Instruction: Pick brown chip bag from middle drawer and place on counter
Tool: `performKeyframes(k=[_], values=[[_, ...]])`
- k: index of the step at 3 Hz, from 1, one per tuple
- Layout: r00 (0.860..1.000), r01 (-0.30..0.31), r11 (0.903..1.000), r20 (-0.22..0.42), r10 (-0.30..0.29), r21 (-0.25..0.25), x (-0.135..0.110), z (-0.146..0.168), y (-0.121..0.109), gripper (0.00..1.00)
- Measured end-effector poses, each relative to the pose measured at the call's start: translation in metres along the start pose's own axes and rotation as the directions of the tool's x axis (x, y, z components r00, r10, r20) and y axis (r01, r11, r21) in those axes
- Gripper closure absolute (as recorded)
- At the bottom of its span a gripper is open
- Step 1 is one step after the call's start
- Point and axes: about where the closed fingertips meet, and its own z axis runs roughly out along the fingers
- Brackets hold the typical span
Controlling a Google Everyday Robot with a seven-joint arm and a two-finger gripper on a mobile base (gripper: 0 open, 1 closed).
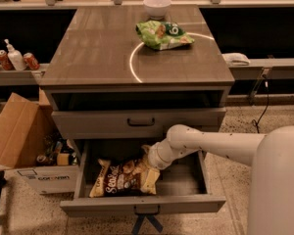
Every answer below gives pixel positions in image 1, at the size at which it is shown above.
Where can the brown chip bag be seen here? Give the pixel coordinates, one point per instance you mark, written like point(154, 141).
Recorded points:
point(131, 176)

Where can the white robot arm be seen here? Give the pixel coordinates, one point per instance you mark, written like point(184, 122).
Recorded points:
point(270, 157)

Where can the open lower drawer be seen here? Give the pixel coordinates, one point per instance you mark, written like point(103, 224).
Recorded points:
point(181, 188)

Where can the grey drawer cabinet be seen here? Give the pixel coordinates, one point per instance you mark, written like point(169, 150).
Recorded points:
point(101, 65)

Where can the closed upper drawer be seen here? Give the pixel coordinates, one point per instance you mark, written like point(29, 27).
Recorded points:
point(133, 123)

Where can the green chip bag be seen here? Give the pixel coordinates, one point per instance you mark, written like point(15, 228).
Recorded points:
point(162, 35)

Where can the cardboard box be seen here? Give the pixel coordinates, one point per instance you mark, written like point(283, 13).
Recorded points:
point(29, 147)

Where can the white folded cloth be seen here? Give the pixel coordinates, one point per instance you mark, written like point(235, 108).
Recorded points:
point(236, 59)

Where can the white bowl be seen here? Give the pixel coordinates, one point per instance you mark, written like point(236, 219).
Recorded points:
point(156, 9)

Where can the red soda can right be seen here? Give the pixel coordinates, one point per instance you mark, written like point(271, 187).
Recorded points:
point(31, 61)

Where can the red soda can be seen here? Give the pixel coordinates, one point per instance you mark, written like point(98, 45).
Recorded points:
point(31, 61)
point(4, 61)

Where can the white pump bottle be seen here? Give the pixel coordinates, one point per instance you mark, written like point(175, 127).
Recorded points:
point(15, 57)

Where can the red soda can left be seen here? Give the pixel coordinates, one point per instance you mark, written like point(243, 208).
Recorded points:
point(4, 61)

